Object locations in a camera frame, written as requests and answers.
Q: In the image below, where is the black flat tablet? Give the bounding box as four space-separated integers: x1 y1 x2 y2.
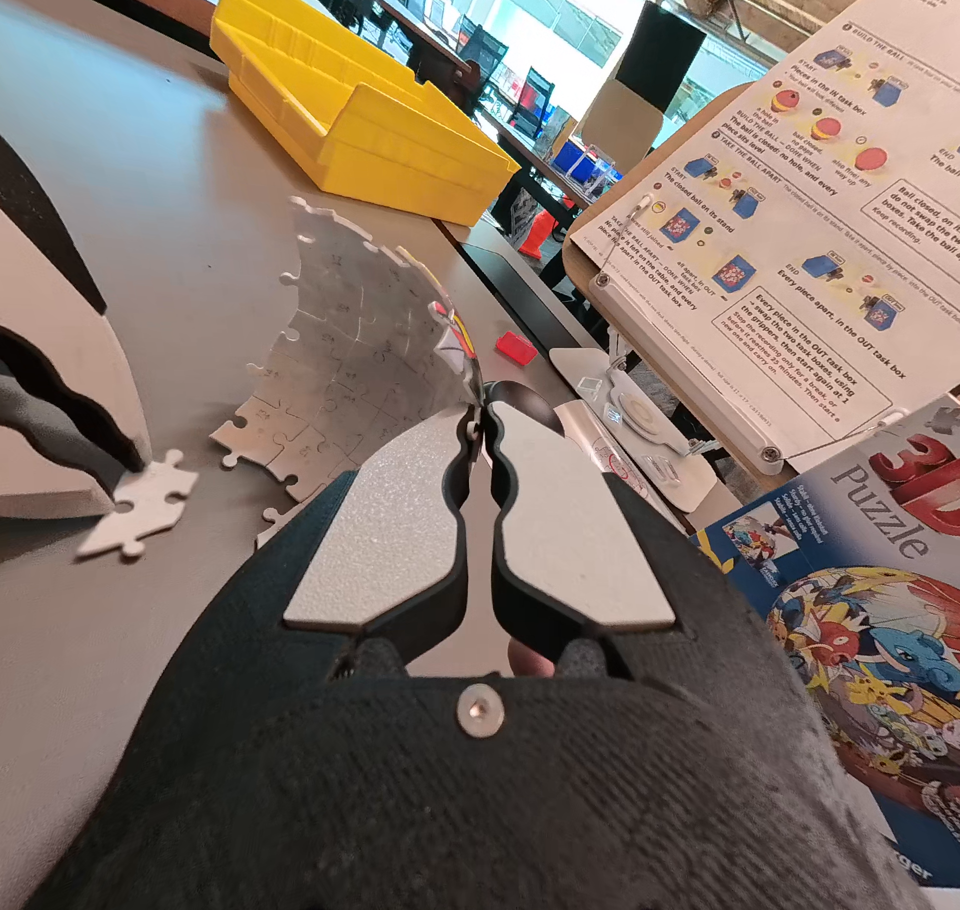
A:
459 241 601 354

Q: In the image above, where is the single white puzzle piece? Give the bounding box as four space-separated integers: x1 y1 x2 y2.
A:
75 449 201 560

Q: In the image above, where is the black round ball stand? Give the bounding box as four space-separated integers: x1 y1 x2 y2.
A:
483 381 565 439

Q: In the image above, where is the white instruction board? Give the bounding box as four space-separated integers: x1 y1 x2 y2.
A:
561 0 960 476

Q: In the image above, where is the assembled white puzzle ball shell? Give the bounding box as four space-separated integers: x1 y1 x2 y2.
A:
210 196 483 549

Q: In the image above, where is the yellow plastic bin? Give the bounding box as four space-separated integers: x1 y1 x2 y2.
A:
208 0 522 227

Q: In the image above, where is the person's right hand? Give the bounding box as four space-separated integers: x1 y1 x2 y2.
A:
507 638 558 678

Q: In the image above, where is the blue storage bin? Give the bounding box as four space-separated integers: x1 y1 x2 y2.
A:
553 138 625 193

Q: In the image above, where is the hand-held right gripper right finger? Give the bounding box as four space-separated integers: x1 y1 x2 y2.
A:
483 400 678 662

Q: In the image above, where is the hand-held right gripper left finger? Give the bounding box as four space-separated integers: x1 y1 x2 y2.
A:
282 404 481 662

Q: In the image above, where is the black and tan sign board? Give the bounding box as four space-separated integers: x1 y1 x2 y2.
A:
579 0 708 170

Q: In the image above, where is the white plastic device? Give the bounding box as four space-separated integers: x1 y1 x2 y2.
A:
549 346 719 511

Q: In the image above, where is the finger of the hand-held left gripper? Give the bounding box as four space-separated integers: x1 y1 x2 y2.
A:
0 209 155 475
0 372 132 521

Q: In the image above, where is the black office chair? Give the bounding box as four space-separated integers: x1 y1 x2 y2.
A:
456 24 511 86
516 66 558 140

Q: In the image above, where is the orange traffic cone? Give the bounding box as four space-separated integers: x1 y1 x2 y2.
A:
517 207 561 260

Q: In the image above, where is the white paper instruction leaflet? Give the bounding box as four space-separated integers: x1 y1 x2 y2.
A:
553 399 690 535

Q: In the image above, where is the blue printed puzzle box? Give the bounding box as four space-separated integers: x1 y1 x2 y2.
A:
688 393 960 890

